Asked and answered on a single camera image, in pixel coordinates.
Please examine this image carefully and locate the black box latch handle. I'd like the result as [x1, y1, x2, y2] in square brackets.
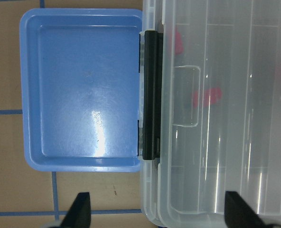
[139, 30, 163, 160]

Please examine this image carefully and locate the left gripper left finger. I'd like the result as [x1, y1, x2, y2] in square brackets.
[59, 192, 91, 228]

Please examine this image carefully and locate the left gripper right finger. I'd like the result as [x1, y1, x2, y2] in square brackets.
[224, 191, 271, 228]

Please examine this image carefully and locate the clear plastic storage box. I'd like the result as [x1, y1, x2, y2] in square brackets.
[139, 0, 281, 228]

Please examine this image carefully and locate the red block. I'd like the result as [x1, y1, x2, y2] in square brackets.
[192, 87, 222, 108]
[175, 29, 184, 55]

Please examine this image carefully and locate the blue plastic tray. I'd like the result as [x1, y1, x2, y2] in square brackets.
[19, 8, 142, 172]

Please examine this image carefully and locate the clear ribbed box lid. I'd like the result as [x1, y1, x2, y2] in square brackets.
[158, 0, 281, 228]

